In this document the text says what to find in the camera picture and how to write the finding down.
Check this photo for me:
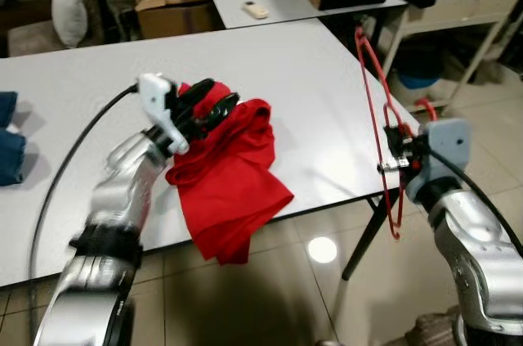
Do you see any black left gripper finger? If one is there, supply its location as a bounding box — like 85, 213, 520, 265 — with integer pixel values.
196, 92, 242, 133
175, 78, 217, 111

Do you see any thin red wire hanger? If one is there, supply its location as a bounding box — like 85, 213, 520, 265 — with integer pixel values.
354, 25, 438, 240

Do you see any red garment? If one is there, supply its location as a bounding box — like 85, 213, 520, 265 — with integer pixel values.
166, 82, 295, 265

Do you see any blue basin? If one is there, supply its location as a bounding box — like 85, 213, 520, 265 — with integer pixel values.
399, 72, 446, 91

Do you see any open brown cardboard box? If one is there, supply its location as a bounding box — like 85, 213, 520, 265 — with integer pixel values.
135, 0, 221, 40

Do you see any white remote control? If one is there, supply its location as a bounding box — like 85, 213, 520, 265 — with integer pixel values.
243, 1, 270, 20

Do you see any white pillow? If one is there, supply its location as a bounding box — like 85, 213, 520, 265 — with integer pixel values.
51, 0, 89, 48

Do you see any white side table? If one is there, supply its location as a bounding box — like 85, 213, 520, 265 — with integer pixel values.
380, 0, 523, 114

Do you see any dark blue garment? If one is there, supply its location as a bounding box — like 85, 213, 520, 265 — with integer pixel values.
0, 91, 27, 187

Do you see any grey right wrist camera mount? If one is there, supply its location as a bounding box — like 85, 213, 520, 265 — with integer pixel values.
406, 119, 473, 200

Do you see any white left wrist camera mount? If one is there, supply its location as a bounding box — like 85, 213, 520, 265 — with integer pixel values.
136, 74, 189, 155

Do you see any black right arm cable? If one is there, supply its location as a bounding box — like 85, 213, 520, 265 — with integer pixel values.
425, 150, 523, 253

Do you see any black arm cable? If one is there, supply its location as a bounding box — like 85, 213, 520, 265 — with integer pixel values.
425, 150, 523, 253
27, 84, 140, 339

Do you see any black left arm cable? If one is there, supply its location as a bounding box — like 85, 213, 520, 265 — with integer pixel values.
27, 84, 140, 339

